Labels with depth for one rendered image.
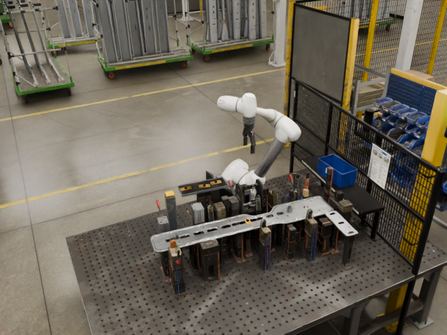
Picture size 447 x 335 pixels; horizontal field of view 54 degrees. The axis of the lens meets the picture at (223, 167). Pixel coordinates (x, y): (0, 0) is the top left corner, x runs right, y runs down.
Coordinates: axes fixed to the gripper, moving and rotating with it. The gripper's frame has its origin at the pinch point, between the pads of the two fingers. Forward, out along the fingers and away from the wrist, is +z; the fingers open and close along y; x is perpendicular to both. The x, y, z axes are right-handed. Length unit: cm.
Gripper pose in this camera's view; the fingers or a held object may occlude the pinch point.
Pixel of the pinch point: (249, 147)
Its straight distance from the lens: 323.5
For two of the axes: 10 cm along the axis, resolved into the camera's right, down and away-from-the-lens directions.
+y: 3.4, 4.6, -8.2
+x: 9.4, -1.9, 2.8
